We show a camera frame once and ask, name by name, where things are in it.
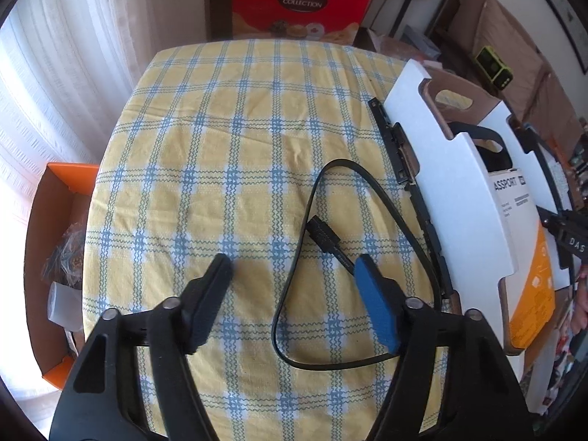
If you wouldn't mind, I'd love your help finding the orange cardboard box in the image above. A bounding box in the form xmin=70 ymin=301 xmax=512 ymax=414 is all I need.
xmin=25 ymin=162 xmax=101 ymax=391

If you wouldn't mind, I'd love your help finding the black cable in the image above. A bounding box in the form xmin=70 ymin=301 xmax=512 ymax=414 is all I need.
xmin=271 ymin=158 xmax=444 ymax=371

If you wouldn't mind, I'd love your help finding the white curtain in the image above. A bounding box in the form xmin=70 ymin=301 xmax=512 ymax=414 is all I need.
xmin=0 ymin=0 xmax=212 ymax=240

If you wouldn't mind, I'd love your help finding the black segmented plastic strip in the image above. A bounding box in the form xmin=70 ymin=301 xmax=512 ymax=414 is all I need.
xmin=369 ymin=97 xmax=461 ymax=314

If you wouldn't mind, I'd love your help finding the brown sofa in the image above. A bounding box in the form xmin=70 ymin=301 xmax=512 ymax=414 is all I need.
xmin=425 ymin=0 xmax=588 ymax=148

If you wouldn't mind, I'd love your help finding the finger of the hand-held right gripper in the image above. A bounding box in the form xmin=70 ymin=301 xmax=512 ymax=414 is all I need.
xmin=537 ymin=206 xmax=588 ymax=269

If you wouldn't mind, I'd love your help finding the clear plastic bag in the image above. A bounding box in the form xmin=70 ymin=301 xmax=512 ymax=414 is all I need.
xmin=365 ymin=28 xmax=444 ymax=62

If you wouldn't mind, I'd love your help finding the dark crumpled plastic bag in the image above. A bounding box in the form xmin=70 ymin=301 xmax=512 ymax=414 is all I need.
xmin=41 ymin=227 xmax=88 ymax=286

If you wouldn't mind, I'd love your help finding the orange and white box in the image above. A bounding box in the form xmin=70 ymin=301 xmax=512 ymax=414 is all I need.
xmin=487 ymin=170 xmax=556 ymax=350

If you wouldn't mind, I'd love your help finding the green and black device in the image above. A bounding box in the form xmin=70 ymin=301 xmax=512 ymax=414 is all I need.
xmin=475 ymin=46 xmax=513 ymax=89

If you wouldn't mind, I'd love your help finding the white speaker stand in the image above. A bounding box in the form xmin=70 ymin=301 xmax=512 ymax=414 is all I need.
xmin=367 ymin=0 xmax=414 ymax=37

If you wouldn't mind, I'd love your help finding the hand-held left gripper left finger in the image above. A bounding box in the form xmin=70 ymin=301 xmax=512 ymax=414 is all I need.
xmin=48 ymin=252 xmax=235 ymax=441

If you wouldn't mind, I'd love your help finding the white cardboard box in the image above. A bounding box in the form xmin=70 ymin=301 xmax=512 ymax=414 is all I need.
xmin=383 ymin=60 xmax=573 ymax=414

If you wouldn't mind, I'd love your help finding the white panel with black rim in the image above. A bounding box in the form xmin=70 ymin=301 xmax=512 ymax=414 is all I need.
xmin=521 ymin=122 xmax=580 ymax=295

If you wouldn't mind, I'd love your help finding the person's right hand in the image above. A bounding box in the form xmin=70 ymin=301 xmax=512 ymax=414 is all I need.
xmin=572 ymin=259 xmax=588 ymax=336

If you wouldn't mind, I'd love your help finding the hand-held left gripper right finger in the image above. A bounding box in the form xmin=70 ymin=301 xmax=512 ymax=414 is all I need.
xmin=353 ymin=252 xmax=536 ymax=441

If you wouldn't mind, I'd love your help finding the yellow checked tablecloth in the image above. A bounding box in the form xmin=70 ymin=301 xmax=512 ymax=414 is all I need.
xmin=82 ymin=39 xmax=460 ymax=428

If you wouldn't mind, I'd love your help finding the red gift bag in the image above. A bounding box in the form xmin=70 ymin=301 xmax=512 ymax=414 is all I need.
xmin=231 ymin=0 xmax=375 ymax=47

